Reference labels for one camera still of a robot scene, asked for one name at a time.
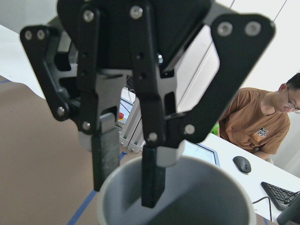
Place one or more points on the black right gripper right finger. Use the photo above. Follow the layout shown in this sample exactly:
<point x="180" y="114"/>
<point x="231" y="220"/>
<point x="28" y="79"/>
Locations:
<point x="165" y="40"/>

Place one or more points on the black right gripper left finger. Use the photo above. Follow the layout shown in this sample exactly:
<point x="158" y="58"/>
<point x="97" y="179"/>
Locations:
<point x="69" y="57"/>

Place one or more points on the white mug with HOME text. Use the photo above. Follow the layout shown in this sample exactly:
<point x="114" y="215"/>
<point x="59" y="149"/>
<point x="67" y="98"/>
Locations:
<point x="196" y="193"/>

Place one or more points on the person in brown shirt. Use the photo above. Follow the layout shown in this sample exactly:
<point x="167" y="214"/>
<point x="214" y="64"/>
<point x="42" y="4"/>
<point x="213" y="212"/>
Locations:
<point x="257" y="120"/>

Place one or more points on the black computer mouse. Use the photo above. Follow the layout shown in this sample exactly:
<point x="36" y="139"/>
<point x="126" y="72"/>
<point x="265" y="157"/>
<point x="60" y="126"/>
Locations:
<point x="242" y="164"/>

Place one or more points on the black keyboard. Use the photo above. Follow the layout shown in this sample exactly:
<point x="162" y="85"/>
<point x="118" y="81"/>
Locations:
<point x="280" y="197"/>

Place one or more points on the aluminium frame post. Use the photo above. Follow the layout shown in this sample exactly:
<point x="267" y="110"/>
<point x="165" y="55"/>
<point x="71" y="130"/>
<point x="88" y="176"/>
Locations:
<point x="131" y="136"/>

